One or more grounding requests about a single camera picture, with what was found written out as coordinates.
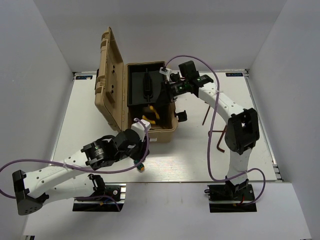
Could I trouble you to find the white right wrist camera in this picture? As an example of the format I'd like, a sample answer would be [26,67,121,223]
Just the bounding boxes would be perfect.
[159,67,173,82]

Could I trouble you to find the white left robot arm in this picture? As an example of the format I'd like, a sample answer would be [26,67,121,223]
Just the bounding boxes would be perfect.
[12,129,149,216]

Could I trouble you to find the black toolbox latch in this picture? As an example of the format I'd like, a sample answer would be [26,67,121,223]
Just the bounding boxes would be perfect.
[174,110,188,123]
[169,72,181,83]

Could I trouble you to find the yellow needle-nose pliers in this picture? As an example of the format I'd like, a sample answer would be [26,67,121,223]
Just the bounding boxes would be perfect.
[142,115,157,125]
[146,105,160,121]

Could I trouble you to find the blue label right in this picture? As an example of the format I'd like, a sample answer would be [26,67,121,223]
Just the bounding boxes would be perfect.
[225,72,244,77]

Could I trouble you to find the blue label left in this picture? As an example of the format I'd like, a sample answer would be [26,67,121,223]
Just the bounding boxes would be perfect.
[75,75,93,80]

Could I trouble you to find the black toolbox latch front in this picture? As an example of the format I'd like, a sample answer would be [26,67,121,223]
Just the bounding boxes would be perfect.
[174,110,188,123]

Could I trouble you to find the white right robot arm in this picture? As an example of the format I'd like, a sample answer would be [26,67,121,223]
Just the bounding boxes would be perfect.
[156,60,260,200]

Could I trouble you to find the green screwdriver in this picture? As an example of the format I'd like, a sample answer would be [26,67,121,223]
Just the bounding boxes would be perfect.
[134,161,145,172]

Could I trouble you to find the black toolbox tray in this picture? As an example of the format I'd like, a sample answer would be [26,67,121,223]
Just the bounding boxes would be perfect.
[127,61,165,107]

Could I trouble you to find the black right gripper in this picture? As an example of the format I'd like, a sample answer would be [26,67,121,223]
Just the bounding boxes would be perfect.
[154,79,189,108]

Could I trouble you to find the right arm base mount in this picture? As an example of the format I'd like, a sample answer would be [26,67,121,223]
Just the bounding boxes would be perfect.
[204,179,257,213]

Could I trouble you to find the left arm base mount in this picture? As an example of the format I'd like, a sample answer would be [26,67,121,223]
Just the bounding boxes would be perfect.
[72,173,126,213]

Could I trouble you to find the tan plastic toolbox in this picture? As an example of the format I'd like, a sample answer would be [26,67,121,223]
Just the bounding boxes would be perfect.
[94,27,178,143]

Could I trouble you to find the blue label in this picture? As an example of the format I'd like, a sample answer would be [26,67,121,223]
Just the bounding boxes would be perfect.
[225,72,244,77]
[75,75,93,80]

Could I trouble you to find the brown hex key long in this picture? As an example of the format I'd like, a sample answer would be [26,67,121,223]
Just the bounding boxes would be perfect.
[216,125,227,153]

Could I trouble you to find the black toolbox latch rear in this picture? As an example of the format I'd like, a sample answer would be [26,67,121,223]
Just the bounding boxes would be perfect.
[169,72,181,83]

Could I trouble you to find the brown hex key upper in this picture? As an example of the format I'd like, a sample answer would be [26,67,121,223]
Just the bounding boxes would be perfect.
[201,105,211,126]

